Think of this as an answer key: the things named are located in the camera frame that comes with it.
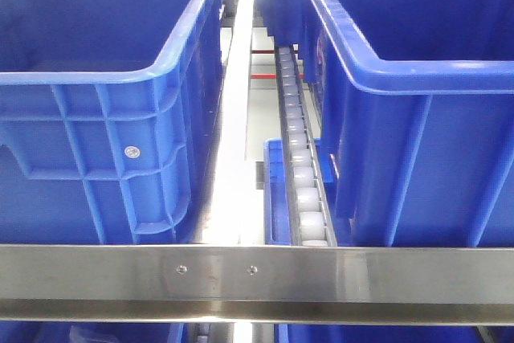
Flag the steel front shelf beam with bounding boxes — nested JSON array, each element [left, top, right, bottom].
[[1, 245, 513, 325]]

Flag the white roller track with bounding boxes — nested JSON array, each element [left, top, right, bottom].
[[275, 47, 337, 247]]

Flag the blue bin at left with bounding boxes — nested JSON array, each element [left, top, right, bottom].
[[1, 0, 222, 244]]

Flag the blue bin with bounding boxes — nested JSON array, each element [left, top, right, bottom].
[[256, 0, 513, 247], [1, 0, 222, 244]]

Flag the blue bin at right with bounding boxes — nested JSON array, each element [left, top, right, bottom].
[[256, 0, 513, 247]]

